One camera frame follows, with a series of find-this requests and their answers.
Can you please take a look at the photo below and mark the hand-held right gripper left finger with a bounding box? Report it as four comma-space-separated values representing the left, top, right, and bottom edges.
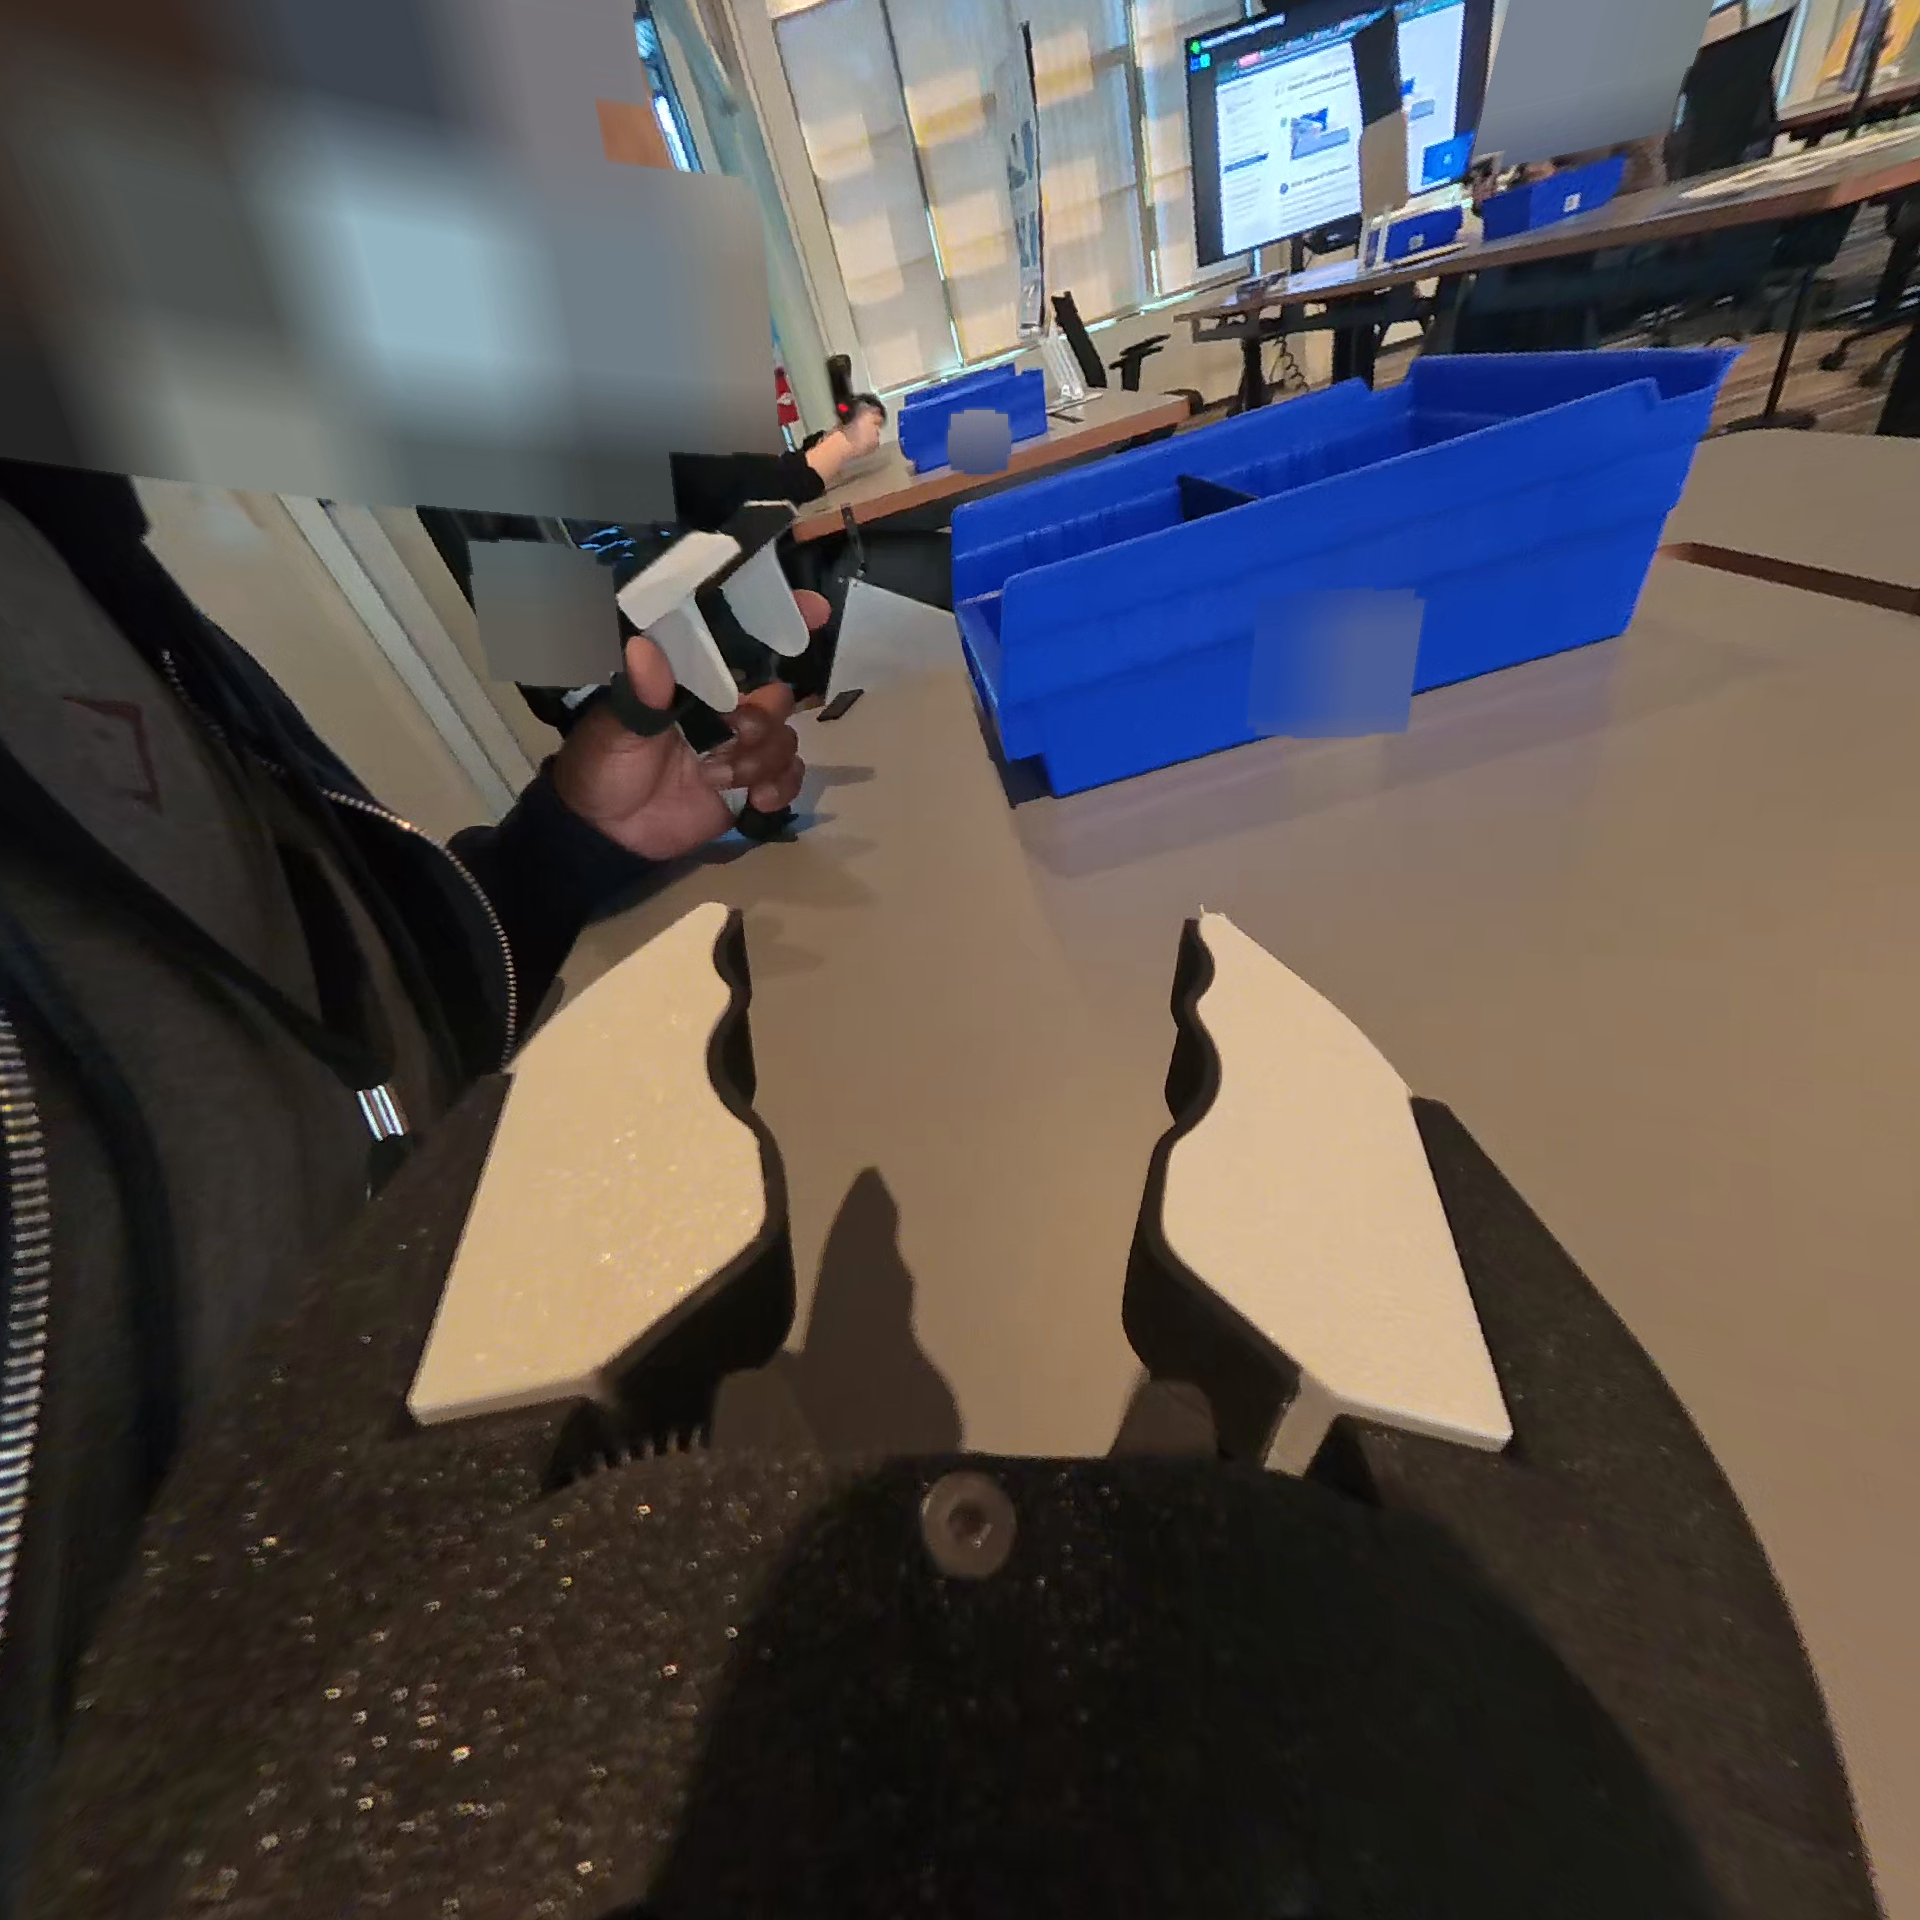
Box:
405, 901, 797, 1470

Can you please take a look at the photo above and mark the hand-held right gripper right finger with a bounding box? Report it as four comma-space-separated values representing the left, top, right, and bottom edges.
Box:
1124, 903, 1517, 1480

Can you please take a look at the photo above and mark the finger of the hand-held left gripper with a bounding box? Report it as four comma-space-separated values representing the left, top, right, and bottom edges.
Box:
817, 575, 957, 723

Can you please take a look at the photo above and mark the large blue plastic bin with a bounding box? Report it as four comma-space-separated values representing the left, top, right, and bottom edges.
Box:
948, 347, 1745, 801

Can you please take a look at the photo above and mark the another person's forearm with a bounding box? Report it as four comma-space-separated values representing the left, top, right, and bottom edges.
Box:
669, 447, 831, 523

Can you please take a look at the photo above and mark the person's left forearm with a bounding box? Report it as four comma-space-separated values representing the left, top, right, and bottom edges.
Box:
445, 758, 664, 1084

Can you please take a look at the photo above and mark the person's left hand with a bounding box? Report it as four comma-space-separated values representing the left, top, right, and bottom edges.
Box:
542, 590, 838, 867

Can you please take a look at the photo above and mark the short wooden desk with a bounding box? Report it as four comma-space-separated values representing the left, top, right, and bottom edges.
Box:
791, 383, 1204, 545

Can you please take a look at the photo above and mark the black swivel chair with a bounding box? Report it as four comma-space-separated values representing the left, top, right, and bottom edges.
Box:
1049, 293, 1172, 395

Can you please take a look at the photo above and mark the window with white blinds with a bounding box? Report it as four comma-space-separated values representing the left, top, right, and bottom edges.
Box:
771, 0, 1204, 395

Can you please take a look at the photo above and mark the person's torso in zip hoodie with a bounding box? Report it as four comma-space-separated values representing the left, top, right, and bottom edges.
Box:
0, 457, 519, 1920

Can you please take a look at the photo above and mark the large display screen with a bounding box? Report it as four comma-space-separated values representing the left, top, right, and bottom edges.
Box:
1184, 0, 1498, 273

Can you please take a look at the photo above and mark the long wooden desk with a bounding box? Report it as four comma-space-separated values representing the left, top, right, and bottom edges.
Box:
1178, 133, 1920, 430

